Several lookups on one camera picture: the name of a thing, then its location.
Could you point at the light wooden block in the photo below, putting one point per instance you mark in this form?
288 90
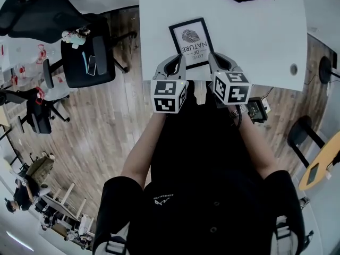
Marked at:
199 93

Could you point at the black electronic box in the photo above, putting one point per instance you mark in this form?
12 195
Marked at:
257 110

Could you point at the teal slim case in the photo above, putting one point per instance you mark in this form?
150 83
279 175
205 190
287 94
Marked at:
85 62

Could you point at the white table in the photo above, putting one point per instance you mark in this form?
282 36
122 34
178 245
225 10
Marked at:
255 36

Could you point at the person's right forearm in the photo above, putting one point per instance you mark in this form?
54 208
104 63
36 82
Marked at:
256 147

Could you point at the small black office chair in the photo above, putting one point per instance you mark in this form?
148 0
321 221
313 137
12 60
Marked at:
40 113

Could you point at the silver wristwatch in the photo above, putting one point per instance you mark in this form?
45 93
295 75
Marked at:
234 114

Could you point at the white desk wooden legs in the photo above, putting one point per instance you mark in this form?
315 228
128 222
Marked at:
62 208

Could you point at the person's left forearm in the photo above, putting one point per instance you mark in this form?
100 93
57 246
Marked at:
143 150

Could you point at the black round stool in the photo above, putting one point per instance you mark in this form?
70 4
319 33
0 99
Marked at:
301 131
327 69

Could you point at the large black chair backrest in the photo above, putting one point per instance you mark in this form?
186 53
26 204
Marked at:
34 17

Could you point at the yellow round table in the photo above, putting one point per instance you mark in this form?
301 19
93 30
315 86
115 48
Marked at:
325 155

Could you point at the person's black shirt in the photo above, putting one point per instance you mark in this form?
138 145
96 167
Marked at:
202 185

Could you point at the clear plastic bags red print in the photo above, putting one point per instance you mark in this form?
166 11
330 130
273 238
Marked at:
29 60

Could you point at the black picture frame leaf print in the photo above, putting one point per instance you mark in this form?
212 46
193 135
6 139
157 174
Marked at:
191 42

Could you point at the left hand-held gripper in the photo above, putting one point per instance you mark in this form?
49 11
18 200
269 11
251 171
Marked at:
164 95

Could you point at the white plush toy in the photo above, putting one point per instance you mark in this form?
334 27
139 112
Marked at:
74 37

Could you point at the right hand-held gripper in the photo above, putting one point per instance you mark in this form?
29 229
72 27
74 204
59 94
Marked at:
231 88

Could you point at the black smartphone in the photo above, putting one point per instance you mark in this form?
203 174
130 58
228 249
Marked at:
92 65

